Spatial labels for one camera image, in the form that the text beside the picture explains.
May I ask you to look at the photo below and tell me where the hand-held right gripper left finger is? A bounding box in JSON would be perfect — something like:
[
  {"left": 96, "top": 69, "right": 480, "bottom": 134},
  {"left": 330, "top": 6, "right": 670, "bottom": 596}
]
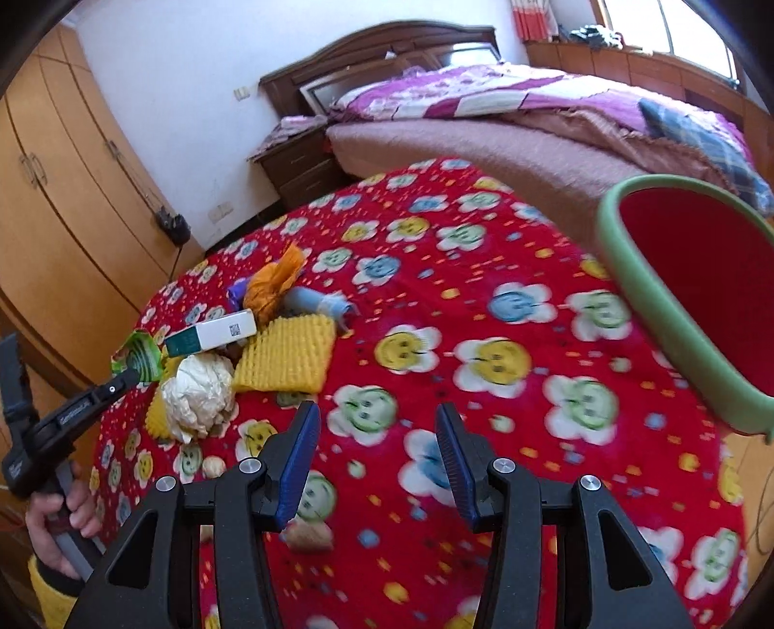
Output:
[{"left": 63, "top": 400, "right": 321, "bottom": 629}]

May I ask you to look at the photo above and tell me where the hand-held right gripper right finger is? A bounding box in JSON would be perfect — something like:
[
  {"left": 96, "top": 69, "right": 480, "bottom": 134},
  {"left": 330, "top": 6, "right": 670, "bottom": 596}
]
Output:
[{"left": 435, "top": 402, "right": 696, "bottom": 629}]

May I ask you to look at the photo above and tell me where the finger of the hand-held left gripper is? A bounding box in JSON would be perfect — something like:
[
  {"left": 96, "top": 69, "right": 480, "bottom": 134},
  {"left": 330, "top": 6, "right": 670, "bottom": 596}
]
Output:
[{"left": 42, "top": 369, "right": 143, "bottom": 436}]

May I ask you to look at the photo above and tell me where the green snack wrapper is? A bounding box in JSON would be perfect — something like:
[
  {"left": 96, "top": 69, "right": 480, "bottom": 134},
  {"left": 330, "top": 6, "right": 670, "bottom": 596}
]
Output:
[{"left": 110, "top": 329, "right": 167, "bottom": 385}]

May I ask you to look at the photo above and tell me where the small yellow foam net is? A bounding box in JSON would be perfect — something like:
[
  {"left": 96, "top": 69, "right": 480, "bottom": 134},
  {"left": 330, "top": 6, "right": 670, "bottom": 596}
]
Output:
[{"left": 145, "top": 387, "right": 182, "bottom": 439}]

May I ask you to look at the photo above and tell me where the white paper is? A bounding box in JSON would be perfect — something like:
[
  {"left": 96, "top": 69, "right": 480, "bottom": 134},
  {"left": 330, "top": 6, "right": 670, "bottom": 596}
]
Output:
[{"left": 158, "top": 354, "right": 237, "bottom": 444}]

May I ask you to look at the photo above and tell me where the large yellow foam net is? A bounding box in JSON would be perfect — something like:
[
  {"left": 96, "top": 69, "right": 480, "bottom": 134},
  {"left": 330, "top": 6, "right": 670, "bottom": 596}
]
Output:
[{"left": 233, "top": 314, "right": 336, "bottom": 394}]

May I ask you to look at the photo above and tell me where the white and green box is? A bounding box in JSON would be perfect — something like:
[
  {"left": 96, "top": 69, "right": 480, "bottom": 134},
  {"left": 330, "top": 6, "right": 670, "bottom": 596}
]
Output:
[{"left": 164, "top": 308, "right": 258, "bottom": 358}]

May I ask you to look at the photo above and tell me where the orange plastic bag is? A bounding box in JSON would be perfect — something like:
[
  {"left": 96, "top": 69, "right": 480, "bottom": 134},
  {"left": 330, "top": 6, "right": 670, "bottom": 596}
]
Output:
[{"left": 242, "top": 242, "right": 303, "bottom": 324}]

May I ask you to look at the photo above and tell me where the red bin with green rim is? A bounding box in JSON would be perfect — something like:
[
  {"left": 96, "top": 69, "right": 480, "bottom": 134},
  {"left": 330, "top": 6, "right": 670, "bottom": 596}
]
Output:
[{"left": 595, "top": 174, "right": 774, "bottom": 436}]

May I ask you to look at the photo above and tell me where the person's left forearm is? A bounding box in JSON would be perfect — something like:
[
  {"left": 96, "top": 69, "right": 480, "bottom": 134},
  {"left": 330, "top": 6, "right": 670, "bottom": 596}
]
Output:
[{"left": 27, "top": 556, "right": 82, "bottom": 629}]

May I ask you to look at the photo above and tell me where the person's left hand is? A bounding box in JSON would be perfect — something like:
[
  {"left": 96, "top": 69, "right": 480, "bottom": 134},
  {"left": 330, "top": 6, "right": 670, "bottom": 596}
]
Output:
[{"left": 25, "top": 463, "right": 104, "bottom": 575}]

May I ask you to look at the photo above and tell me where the peanut shell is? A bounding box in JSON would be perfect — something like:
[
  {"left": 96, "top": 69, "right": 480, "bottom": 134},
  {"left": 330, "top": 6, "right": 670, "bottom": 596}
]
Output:
[{"left": 284, "top": 520, "right": 335, "bottom": 553}]

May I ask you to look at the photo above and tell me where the red flower-print blanket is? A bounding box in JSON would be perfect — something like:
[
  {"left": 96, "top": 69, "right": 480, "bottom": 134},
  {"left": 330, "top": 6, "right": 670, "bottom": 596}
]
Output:
[{"left": 90, "top": 158, "right": 751, "bottom": 629}]

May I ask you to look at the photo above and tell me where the light wooden wardrobe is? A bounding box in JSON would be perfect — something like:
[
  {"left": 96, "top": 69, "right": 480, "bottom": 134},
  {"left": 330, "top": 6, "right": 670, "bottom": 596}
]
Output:
[{"left": 0, "top": 24, "right": 207, "bottom": 400}]

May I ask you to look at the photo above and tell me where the dark wooden nightstand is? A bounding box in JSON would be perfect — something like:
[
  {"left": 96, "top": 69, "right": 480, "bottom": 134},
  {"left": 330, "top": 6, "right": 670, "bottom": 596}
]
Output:
[{"left": 247, "top": 115, "right": 345, "bottom": 210}]

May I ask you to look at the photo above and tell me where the bed with purple quilt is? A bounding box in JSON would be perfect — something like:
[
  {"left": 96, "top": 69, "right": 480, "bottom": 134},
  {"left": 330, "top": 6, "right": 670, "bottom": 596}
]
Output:
[{"left": 327, "top": 118, "right": 744, "bottom": 255}]

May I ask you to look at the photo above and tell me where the purple cloth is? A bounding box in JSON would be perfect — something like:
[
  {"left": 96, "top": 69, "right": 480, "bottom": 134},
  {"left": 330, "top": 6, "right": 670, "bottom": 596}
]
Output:
[{"left": 248, "top": 115, "right": 330, "bottom": 159}]

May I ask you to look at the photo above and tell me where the purple patterned quilt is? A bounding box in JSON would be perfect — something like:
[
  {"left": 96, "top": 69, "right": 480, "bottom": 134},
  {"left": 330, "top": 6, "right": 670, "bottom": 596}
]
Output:
[{"left": 329, "top": 63, "right": 744, "bottom": 158}]

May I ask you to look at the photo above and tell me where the blue plaid blanket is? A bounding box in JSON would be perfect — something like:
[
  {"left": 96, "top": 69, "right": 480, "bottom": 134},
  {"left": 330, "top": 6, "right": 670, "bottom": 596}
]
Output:
[{"left": 638, "top": 98, "right": 774, "bottom": 215}]

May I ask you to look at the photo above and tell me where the dark wooden bed headboard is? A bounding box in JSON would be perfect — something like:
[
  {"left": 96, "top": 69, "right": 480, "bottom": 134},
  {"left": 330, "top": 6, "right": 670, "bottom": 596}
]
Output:
[{"left": 260, "top": 21, "right": 503, "bottom": 116}]

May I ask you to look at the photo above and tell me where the dark clothes pile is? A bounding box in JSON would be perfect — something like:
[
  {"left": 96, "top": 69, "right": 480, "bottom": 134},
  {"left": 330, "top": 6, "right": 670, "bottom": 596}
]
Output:
[{"left": 559, "top": 24, "right": 626, "bottom": 49}]

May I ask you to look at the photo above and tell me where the red patterned curtain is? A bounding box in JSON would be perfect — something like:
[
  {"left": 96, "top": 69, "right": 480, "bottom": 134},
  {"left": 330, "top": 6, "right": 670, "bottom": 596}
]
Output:
[{"left": 511, "top": 0, "right": 560, "bottom": 43}]

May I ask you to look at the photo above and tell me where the window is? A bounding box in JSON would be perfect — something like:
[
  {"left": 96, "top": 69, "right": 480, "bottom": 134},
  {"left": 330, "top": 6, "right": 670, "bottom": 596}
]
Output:
[{"left": 595, "top": 0, "right": 744, "bottom": 82}]

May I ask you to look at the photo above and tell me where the black wall charger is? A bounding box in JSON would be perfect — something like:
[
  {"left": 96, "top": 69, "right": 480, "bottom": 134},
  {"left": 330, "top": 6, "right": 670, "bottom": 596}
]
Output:
[{"left": 156, "top": 207, "right": 191, "bottom": 246}]

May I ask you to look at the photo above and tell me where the thin floor cable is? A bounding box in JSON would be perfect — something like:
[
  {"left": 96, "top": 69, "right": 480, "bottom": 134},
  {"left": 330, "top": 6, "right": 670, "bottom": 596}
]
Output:
[{"left": 746, "top": 448, "right": 774, "bottom": 557}]

